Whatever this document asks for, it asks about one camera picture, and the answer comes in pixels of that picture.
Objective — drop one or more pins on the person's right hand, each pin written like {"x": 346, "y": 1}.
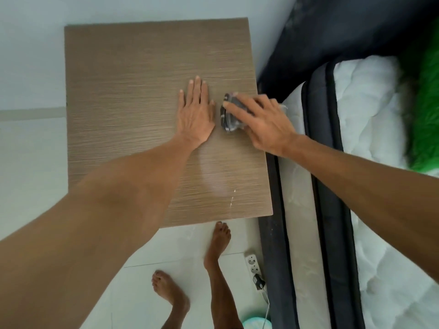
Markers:
{"x": 267, "y": 128}

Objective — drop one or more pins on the person's left hand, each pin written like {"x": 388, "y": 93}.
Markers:
{"x": 194, "y": 119}

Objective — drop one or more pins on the person's right thumb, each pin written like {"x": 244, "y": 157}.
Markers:
{"x": 235, "y": 111}

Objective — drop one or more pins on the person's left thumb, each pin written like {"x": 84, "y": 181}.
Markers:
{"x": 213, "y": 109}

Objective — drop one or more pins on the person's left little finger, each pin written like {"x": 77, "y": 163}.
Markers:
{"x": 182, "y": 99}

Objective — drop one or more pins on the person's left middle finger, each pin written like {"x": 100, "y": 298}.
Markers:
{"x": 198, "y": 89}

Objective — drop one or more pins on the clear jar with dark lid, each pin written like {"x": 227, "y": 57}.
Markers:
{"x": 229, "y": 121}

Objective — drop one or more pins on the person's right forearm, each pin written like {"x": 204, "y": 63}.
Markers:
{"x": 373, "y": 195}

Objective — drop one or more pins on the person's left forearm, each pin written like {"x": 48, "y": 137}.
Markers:
{"x": 85, "y": 232}

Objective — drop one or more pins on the white quilted mattress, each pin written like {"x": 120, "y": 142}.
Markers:
{"x": 370, "y": 106}

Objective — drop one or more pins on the dark headboard cushion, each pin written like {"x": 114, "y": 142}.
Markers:
{"x": 343, "y": 27}

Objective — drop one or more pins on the white power strip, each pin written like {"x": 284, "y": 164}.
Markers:
{"x": 253, "y": 263}

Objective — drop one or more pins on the person's right leg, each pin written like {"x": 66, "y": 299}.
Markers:
{"x": 219, "y": 270}

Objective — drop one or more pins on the person's leg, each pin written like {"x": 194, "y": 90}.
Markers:
{"x": 171, "y": 298}
{"x": 219, "y": 270}

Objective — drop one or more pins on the black charger plug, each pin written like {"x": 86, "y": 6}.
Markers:
{"x": 259, "y": 282}

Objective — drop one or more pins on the green blanket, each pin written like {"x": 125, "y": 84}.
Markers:
{"x": 423, "y": 99}

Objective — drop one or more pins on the person's left leg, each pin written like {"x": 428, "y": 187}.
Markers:
{"x": 171, "y": 298}

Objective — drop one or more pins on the teal round object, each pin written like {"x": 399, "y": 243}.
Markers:
{"x": 257, "y": 323}

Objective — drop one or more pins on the dark bed frame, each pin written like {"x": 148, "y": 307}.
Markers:
{"x": 274, "y": 243}

